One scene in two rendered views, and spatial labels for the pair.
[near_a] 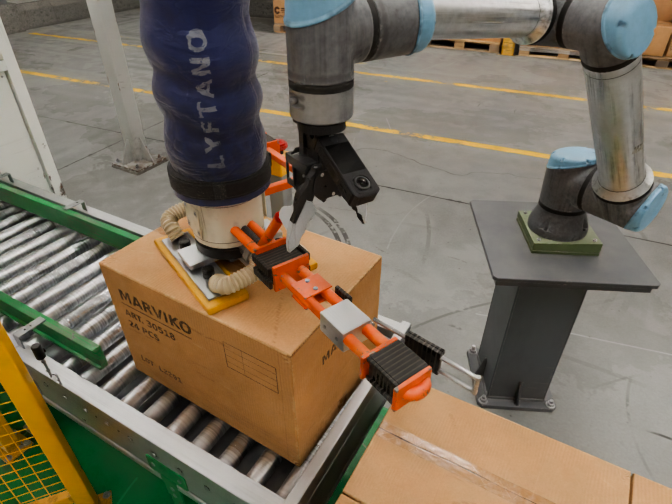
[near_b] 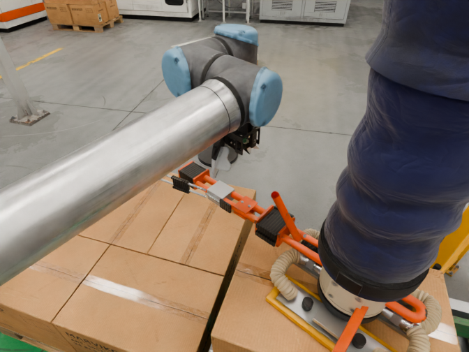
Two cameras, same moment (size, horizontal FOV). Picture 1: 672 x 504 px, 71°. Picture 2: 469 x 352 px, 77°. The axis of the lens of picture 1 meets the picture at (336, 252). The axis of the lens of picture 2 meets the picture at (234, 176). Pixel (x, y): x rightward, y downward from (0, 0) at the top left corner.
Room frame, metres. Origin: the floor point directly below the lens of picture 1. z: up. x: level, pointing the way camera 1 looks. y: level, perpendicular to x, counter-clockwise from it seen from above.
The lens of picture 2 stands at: (1.31, -0.13, 1.74)
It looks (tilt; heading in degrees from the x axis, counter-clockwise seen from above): 40 degrees down; 167
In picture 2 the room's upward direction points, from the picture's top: straight up
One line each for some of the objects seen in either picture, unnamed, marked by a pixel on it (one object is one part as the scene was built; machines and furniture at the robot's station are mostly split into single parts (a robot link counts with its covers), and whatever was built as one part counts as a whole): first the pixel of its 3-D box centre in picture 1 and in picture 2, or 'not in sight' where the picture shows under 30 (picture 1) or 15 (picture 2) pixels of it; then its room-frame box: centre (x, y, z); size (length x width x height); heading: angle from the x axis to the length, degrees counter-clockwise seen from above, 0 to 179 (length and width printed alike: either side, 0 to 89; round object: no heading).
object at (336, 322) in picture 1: (345, 324); (220, 193); (0.61, -0.02, 1.07); 0.07 x 0.07 x 0.04; 37
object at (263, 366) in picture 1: (249, 316); (322, 330); (0.97, 0.24, 0.75); 0.60 x 0.40 x 0.40; 58
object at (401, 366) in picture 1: (394, 372); (194, 174); (0.50, -0.09, 1.08); 0.08 x 0.07 x 0.05; 37
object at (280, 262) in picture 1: (281, 263); (274, 225); (0.78, 0.11, 1.08); 0.10 x 0.08 x 0.06; 127
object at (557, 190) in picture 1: (572, 177); not in sight; (1.37, -0.75, 0.98); 0.17 x 0.15 x 0.18; 34
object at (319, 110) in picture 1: (319, 103); not in sight; (0.67, 0.02, 1.44); 0.10 x 0.09 x 0.05; 125
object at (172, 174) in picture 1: (221, 168); (370, 248); (0.98, 0.26, 1.20); 0.23 x 0.23 x 0.04
